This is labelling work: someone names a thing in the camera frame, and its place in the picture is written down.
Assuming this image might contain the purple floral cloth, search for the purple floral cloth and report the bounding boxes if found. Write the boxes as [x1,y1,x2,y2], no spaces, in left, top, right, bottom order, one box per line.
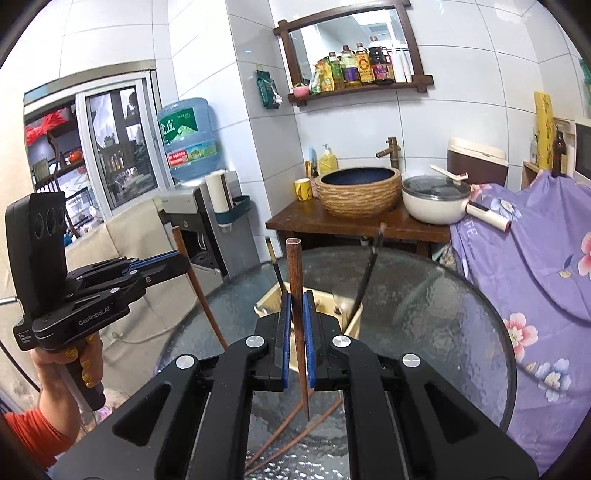
[449,170,591,462]

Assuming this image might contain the blue water jug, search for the blue water jug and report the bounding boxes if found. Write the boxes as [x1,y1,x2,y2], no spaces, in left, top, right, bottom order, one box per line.
[157,97,221,184]

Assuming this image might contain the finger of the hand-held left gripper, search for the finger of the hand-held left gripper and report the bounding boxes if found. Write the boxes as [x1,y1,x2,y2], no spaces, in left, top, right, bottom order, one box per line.
[68,250,180,283]
[66,253,191,302]

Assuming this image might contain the person's left forearm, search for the person's left forearm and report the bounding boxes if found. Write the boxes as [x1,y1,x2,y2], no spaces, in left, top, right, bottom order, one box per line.
[4,397,87,470]

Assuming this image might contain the yellow wrap roll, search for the yellow wrap roll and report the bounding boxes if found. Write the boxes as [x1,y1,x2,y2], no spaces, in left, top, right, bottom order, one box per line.
[534,91,555,172]

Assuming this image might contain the brown wooden chopstick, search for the brown wooden chopstick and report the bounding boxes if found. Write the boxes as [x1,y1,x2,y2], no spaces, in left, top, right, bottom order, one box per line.
[245,410,305,464]
[285,237,311,422]
[171,224,229,350]
[245,397,345,477]

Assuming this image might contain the white and brown rice cooker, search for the white and brown rice cooker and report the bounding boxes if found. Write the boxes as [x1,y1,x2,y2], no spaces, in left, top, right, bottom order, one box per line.
[446,137,510,188]

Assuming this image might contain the white pot with glass lid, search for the white pot with glass lid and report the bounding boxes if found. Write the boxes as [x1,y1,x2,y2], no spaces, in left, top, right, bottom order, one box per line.
[401,174,511,232]

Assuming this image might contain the white microwave oven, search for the white microwave oven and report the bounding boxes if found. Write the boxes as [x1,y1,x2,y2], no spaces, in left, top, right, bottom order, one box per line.
[573,120,591,180]

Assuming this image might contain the dark brown glass bottle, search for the dark brown glass bottle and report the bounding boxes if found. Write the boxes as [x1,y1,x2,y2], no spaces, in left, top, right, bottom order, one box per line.
[551,128,568,179]

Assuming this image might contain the bronze faucet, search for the bronze faucet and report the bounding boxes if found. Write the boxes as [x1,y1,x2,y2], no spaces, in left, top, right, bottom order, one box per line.
[376,136,403,169]

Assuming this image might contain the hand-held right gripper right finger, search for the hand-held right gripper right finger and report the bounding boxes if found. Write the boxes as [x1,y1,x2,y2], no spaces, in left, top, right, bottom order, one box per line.
[302,290,539,480]

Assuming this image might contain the wooden washstand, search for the wooden washstand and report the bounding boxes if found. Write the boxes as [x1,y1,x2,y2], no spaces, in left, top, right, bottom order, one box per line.
[265,198,454,260]

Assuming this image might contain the beige plastic utensil holder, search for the beige plastic utensil holder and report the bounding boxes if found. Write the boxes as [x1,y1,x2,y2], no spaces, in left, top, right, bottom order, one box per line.
[254,281,365,345]

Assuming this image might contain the metal spoon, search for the metal spoon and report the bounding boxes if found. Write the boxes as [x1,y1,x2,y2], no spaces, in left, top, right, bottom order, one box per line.
[347,223,387,324]

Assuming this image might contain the yellow soap pump bottle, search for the yellow soap pump bottle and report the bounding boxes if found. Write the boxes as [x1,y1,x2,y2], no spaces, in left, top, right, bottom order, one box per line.
[319,143,339,175]

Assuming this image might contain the black chopstick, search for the black chopstick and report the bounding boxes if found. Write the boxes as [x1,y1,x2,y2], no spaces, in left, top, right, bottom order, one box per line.
[265,237,288,295]

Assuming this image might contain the aluminium sliding window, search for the aluminium sliding window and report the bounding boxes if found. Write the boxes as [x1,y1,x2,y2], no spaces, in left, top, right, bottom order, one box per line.
[23,59,161,223]

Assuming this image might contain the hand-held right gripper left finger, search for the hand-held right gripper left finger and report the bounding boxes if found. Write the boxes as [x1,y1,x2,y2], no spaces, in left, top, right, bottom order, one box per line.
[48,292,293,480]

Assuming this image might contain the green hanging packet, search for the green hanging packet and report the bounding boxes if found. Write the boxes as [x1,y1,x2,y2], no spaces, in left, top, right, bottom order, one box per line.
[256,69,283,110]

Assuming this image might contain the wooden framed mirror shelf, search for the wooden framed mirror shelf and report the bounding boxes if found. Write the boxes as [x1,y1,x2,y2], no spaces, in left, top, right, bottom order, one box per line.
[273,0,435,107]

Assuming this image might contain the wooden box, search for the wooden box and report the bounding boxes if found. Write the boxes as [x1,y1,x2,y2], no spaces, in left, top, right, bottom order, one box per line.
[522,161,544,191]

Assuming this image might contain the woven pattern wash basin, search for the woven pattern wash basin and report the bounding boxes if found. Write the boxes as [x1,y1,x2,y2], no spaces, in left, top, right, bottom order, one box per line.
[314,165,403,219]

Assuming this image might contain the person's left hand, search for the person's left hand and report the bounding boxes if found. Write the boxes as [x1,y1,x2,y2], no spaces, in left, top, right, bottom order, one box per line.
[32,335,105,411]

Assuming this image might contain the white water dispenser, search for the white water dispenser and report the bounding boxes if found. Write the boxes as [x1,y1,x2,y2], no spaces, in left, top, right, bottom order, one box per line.
[154,171,258,278]

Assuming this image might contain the row of condiment bottles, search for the row of condiment bottles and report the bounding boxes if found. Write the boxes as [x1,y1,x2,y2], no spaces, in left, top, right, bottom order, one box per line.
[310,35,415,94]

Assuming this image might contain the white rice paddle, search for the white rice paddle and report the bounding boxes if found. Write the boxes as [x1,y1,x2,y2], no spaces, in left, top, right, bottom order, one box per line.
[429,164,469,184]

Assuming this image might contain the teal wall holder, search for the teal wall holder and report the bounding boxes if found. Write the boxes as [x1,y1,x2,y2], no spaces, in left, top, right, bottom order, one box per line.
[217,194,253,230]

